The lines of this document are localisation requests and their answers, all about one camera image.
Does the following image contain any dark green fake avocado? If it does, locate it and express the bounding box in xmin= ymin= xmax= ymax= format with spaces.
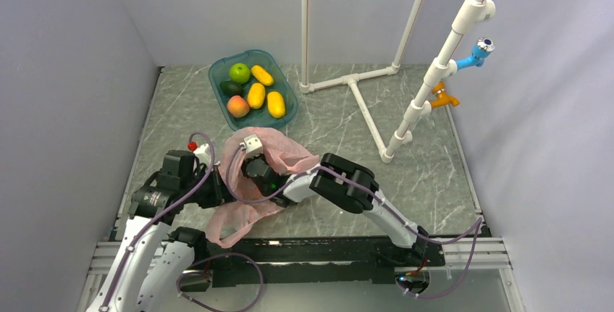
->
xmin=219 ymin=80 xmax=244 ymax=98

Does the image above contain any yellow fake fruit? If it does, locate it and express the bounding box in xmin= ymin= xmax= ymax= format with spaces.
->
xmin=251 ymin=64 xmax=274 ymax=86
xmin=266 ymin=91 xmax=286 ymax=119

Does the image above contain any teal plastic tray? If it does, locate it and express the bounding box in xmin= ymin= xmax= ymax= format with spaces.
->
xmin=209 ymin=49 xmax=298 ymax=131

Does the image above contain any white PVC pipe frame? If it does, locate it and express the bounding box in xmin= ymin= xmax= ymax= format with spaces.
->
xmin=299 ymin=0 xmax=496 ymax=163

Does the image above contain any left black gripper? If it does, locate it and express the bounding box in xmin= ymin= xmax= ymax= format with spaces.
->
xmin=181 ymin=164 xmax=237 ymax=208

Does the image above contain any aluminium extrusion frame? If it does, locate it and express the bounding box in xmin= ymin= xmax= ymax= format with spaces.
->
xmin=76 ymin=240 xmax=510 ymax=312

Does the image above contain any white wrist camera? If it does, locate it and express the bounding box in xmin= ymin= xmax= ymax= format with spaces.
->
xmin=240 ymin=134 xmax=264 ymax=159
xmin=187 ymin=141 xmax=214 ymax=167

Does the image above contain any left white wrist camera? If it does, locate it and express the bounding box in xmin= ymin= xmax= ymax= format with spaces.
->
xmin=187 ymin=141 xmax=214 ymax=167

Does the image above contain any yellow fake mango front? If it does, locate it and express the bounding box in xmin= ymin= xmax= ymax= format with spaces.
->
xmin=247 ymin=82 xmax=266 ymax=109

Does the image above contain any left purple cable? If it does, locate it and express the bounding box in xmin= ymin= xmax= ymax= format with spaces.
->
xmin=98 ymin=131 xmax=265 ymax=312

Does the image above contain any green fake apple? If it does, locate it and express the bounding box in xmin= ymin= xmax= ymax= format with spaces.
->
xmin=228 ymin=63 xmax=251 ymax=84

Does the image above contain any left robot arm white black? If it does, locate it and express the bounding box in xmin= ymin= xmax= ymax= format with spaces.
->
xmin=88 ymin=143 xmax=231 ymax=311

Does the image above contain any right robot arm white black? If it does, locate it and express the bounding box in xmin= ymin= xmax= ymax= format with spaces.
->
xmin=241 ymin=153 xmax=428 ymax=265

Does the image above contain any pink plastic bag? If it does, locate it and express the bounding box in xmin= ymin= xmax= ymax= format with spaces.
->
xmin=205 ymin=127 xmax=320 ymax=249

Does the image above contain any fake peach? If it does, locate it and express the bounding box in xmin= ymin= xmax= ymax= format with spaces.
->
xmin=226 ymin=96 xmax=251 ymax=118

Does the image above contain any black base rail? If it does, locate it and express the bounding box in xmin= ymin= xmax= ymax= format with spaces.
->
xmin=196 ymin=236 xmax=445 ymax=287

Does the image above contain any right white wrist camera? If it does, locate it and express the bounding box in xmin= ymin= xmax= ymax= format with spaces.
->
xmin=240 ymin=134 xmax=264 ymax=159

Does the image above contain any blue faucet tap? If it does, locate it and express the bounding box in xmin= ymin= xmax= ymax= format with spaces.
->
xmin=455 ymin=37 xmax=495 ymax=70

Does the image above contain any orange faucet tap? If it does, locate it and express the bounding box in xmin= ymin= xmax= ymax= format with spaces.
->
xmin=430 ymin=81 xmax=460 ymax=109

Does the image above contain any purple cable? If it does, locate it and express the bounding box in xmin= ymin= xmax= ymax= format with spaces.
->
xmin=224 ymin=143 xmax=484 ymax=301
xmin=98 ymin=131 xmax=265 ymax=312

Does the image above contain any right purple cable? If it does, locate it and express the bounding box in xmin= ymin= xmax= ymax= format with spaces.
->
xmin=224 ymin=143 xmax=484 ymax=301

